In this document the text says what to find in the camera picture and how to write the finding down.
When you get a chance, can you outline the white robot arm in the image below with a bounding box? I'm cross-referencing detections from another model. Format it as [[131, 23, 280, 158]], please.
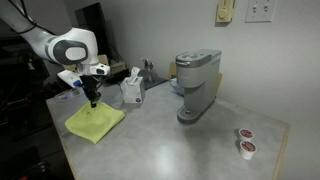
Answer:
[[0, 0, 110, 108]]

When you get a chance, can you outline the coffee pod far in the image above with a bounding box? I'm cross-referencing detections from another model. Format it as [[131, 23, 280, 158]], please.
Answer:
[[238, 128, 254, 141]]

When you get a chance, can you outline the grey pod coffee maker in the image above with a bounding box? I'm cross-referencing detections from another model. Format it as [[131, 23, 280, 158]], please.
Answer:
[[175, 49, 222, 124]]

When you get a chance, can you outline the wooden chair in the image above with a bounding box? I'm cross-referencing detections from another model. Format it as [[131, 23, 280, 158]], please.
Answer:
[[98, 55, 109, 65]]

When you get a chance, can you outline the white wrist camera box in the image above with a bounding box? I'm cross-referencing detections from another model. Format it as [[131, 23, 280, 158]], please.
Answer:
[[58, 70, 82, 88]]

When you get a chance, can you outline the coffee pod near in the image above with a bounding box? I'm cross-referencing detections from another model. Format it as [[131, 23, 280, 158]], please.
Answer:
[[239, 141, 257, 160]]

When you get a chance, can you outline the grey tissue box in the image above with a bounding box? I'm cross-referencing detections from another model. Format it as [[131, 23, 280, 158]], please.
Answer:
[[120, 77, 145, 104]]

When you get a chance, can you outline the white light switch plate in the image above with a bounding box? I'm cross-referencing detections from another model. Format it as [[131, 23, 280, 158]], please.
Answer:
[[245, 0, 277, 23]]

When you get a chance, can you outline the yellow-green microfiber towel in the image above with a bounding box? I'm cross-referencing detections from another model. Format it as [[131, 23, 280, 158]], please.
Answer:
[[65, 102, 125, 144]]

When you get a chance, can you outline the coffee pod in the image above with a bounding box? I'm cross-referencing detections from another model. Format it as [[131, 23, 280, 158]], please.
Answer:
[[239, 141, 257, 160], [238, 128, 254, 141]]

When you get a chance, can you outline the glass jar with metal tools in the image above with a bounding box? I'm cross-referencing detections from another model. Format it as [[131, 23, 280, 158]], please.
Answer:
[[142, 58, 154, 82]]

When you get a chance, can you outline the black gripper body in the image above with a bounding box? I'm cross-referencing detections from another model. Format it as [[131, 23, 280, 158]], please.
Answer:
[[80, 75, 101, 98]]

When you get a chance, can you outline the dark blue cloth mat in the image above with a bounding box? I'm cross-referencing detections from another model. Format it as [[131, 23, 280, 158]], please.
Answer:
[[116, 76, 168, 91]]

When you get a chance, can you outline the beige wall thermostat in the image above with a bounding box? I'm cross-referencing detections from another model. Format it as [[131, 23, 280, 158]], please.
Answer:
[[216, 0, 235, 23]]

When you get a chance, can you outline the white tissue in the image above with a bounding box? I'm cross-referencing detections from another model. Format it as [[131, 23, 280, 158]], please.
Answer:
[[127, 67, 140, 85]]

